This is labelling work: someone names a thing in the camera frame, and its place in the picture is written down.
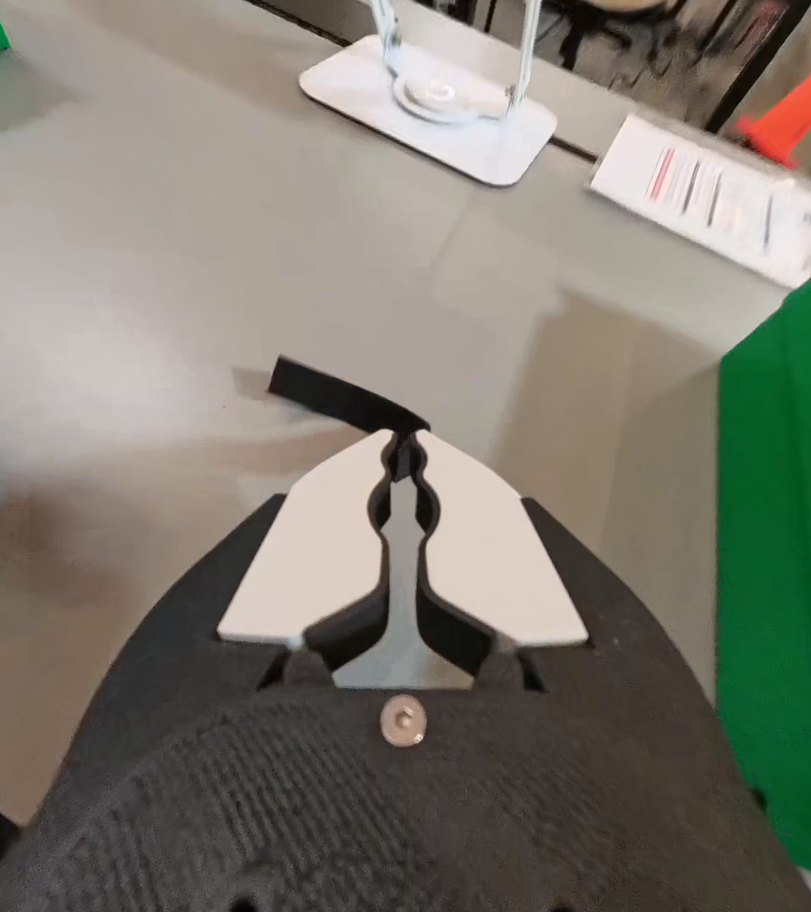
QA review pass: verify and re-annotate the orange traffic cone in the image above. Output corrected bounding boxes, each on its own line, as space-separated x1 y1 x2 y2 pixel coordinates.
733 32 811 168

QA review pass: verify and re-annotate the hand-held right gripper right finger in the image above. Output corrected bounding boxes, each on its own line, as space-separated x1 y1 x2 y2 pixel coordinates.
409 429 589 660

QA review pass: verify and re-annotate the black hook-and-loop strap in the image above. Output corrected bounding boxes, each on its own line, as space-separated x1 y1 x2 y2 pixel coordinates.
266 356 431 485

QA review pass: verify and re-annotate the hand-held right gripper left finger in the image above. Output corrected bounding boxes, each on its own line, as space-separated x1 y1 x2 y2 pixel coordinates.
217 429 396 651

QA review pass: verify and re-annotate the white metal desk stand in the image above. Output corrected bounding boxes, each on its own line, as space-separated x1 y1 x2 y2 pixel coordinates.
299 0 559 188

